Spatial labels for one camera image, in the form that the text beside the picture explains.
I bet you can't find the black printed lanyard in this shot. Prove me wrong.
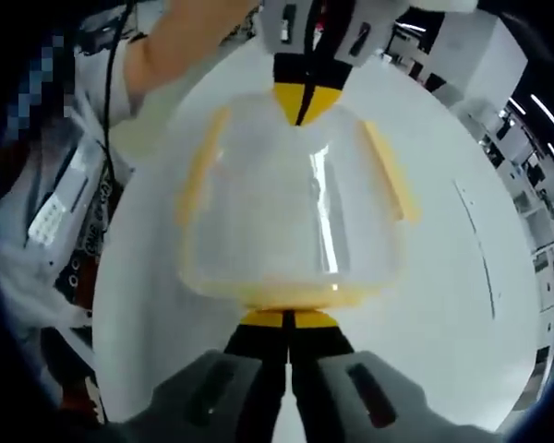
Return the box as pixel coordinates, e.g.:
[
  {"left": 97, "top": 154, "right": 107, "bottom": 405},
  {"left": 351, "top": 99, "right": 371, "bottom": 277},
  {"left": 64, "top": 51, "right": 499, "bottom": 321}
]
[{"left": 57, "top": 160, "right": 119, "bottom": 320}]

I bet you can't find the white chest-worn device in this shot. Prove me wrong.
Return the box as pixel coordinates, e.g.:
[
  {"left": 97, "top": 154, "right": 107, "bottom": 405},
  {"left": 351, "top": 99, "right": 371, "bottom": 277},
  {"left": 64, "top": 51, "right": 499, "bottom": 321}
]
[{"left": 26, "top": 136, "right": 110, "bottom": 245}]

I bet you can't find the row of white office desks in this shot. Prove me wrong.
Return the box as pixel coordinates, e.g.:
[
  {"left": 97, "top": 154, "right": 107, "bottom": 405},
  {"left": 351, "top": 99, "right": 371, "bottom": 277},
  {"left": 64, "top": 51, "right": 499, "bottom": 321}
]
[{"left": 477, "top": 103, "right": 554, "bottom": 327}]

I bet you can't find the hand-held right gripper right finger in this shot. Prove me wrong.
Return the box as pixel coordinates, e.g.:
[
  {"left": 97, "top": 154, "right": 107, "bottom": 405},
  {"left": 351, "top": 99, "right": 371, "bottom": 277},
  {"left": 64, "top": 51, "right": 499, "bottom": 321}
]
[{"left": 288, "top": 310, "right": 495, "bottom": 443}]

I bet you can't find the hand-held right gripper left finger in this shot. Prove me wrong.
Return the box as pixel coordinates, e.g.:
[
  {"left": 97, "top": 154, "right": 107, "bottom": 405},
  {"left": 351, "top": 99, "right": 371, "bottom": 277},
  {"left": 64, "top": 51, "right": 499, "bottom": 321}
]
[{"left": 133, "top": 310, "right": 289, "bottom": 443}]

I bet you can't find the white square pillar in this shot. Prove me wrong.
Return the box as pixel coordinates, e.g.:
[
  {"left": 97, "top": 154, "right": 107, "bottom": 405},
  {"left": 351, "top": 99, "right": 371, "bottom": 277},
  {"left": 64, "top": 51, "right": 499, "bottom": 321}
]
[{"left": 424, "top": 9, "right": 533, "bottom": 119}]

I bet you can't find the black cable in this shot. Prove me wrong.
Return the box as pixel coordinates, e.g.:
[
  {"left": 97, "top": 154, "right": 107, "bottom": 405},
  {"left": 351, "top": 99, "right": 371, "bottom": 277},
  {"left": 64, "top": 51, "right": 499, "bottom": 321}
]
[{"left": 102, "top": 0, "right": 142, "bottom": 186}]

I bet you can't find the clear plastic storage box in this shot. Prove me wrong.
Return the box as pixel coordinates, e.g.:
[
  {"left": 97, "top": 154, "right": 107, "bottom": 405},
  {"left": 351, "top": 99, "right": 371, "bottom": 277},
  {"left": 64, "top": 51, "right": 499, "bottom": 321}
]
[{"left": 174, "top": 90, "right": 422, "bottom": 311}]

